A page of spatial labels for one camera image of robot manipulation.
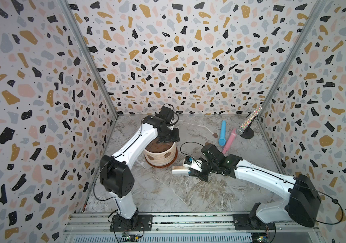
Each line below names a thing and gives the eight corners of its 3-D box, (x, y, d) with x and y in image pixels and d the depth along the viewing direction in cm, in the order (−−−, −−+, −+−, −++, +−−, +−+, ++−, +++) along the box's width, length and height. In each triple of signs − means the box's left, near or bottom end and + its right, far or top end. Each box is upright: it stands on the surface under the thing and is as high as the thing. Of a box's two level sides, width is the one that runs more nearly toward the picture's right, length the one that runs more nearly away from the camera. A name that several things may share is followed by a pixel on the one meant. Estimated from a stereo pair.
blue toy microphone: (218, 145, 107) (219, 142, 104) (219, 122, 121) (220, 119, 119) (224, 146, 106) (225, 143, 104) (225, 123, 121) (226, 120, 118)
